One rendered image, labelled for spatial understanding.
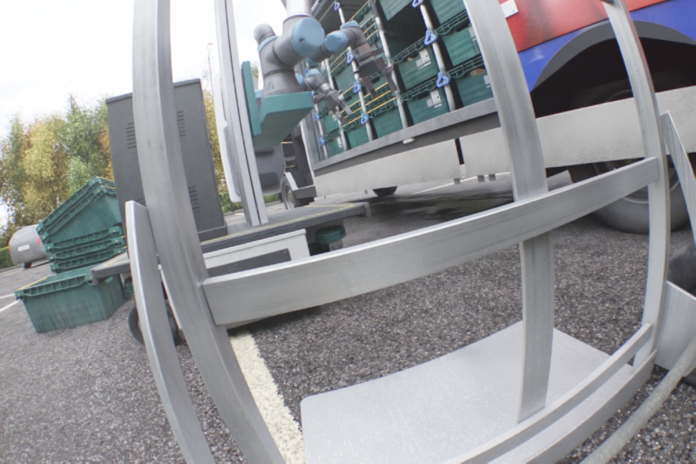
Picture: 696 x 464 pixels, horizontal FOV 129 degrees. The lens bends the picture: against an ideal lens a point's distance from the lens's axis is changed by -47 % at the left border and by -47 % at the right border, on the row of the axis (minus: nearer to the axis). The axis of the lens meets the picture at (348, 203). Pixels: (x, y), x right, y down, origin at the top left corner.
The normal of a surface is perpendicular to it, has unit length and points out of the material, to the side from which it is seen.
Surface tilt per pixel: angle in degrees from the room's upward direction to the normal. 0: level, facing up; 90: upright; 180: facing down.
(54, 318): 90
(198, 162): 90
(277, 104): 90
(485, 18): 90
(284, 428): 0
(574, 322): 0
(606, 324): 0
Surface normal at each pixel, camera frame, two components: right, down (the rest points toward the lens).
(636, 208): -0.82, -0.36
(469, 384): -0.21, -0.98
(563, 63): -0.87, 0.22
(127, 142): 0.39, -0.01
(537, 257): 0.18, 0.04
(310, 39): 0.73, 0.01
